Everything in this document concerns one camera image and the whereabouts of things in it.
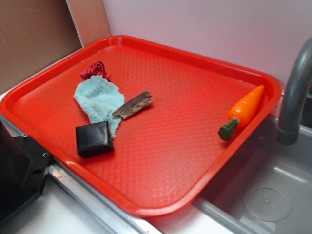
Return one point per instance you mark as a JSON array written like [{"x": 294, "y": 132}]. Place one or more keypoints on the brown wood chip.
[{"x": 134, "y": 105}]

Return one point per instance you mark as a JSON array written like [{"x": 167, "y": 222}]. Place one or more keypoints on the red plastic tray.
[{"x": 166, "y": 153}]

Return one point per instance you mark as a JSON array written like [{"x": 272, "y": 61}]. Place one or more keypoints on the light blue cloth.
[{"x": 99, "y": 98}]

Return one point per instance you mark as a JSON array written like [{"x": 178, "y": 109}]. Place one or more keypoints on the black rectangular block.
[{"x": 94, "y": 139}]

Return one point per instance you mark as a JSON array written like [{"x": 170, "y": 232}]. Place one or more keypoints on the crumpled red fabric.
[{"x": 96, "y": 69}]

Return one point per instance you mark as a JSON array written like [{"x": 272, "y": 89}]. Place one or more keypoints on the orange toy carrot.
[{"x": 241, "y": 114}]

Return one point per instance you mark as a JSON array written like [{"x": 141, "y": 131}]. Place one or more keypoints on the grey plastic sink basin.
[{"x": 265, "y": 188}]

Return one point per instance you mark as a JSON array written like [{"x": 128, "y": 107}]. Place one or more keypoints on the grey toy faucet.
[{"x": 296, "y": 108}]

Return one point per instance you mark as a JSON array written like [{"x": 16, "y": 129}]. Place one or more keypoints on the brown cardboard panel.
[{"x": 34, "y": 34}]

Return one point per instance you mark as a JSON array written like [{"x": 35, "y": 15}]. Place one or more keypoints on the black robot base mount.
[{"x": 24, "y": 165}]

